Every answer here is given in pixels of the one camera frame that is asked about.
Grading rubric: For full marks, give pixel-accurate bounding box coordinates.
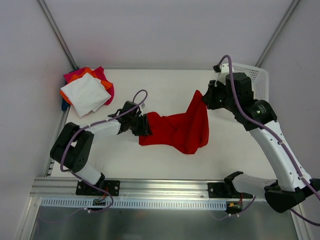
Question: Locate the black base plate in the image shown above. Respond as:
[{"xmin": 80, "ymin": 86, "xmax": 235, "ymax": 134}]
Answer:
[
  {"xmin": 207, "ymin": 182, "xmax": 253, "ymax": 199},
  {"xmin": 75, "ymin": 180, "xmax": 121, "ymax": 197}
]

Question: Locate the blue folded t shirt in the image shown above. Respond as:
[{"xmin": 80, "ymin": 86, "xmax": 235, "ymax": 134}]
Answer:
[{"xmin": 61, "ymin": 98, "xmax": 70, "ymax": 112}]

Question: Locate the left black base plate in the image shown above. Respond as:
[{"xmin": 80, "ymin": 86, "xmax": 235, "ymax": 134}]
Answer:
[{"xmin": 75, "ymin": 180, "xmax": 121, "ymax": 197}]

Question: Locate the red t shirt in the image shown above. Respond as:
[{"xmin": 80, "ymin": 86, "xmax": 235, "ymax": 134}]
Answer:
[{"xmin": 139, "ymin": 90, "xmax": 210, "ymax": 155}]

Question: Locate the white plastic basket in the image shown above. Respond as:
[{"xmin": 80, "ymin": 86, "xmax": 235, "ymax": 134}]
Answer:
[{"xmin": 216, "ymin": 62, "xmax": 269, "ymax": 102}]

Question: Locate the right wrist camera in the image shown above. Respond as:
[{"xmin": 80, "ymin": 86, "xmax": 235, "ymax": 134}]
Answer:
[{"xmin": 212, "ymin": 64, "xmax": 222, "ymax": 73}]

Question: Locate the aluminium mounting rail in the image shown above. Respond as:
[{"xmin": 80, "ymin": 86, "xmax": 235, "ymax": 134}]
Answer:
[{"xmin": 30, "ymin": 177, "xmax": 232, "ymax": 201}]

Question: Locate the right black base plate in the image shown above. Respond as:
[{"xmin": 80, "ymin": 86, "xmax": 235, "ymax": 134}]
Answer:
[{"xmin": 207, "ymin": 182, "xmax": 253, "ymax": 199}]

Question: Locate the pink folded t shirt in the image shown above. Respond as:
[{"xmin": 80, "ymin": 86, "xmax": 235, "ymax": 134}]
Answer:
[{"xmin": 63, "ymin": 66, "xmax": 115, "ymax": 106}]

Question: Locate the white slotted cable duct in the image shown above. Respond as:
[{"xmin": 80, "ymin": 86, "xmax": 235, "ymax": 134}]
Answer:
[{"xmin": 40, "ymin": 197, "xmax": 227, "ymax": 211}]

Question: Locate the right metal frame post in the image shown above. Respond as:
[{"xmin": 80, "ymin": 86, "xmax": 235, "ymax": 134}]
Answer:
[{"xmin": 255, "ymin": 0, "xmax": 302, "ymax": 68}]

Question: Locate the metal frame post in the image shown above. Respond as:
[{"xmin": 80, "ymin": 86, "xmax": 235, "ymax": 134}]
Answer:
[
  {"xmin": 36, "ymin": 0, "xmax": 78, "ymax": 70},
  {"xmin": 255, "ymin": 0, "xmax": 302, "ymax": 68}
]

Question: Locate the orange folded t shirt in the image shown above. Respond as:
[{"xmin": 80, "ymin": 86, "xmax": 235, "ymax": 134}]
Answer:
[{"xmin": 59, "ymin": 67, "xmax": 113, "ymax": 106}]

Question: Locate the white folded t shirt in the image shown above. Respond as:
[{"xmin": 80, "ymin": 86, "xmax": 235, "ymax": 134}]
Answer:
[{"xmin": 60, "ymin": 73, "xmax": 111, "ymax": 117}]

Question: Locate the left metal frame post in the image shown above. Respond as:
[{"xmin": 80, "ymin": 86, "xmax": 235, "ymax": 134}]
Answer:
[{"xmin": 36, "ymin": 0, "xmax": 78, "ymax": 70}]

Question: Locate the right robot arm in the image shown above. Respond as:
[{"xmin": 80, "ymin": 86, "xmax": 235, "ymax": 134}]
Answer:
[{"xmin": 202, "ymin": 72, "xmax": 320, "ymax": 213}]

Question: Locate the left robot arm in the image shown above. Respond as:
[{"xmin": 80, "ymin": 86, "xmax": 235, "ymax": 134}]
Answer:
[{"xmin": 49, "ymin": 101, "xmax": 152, "ymax": 195}]

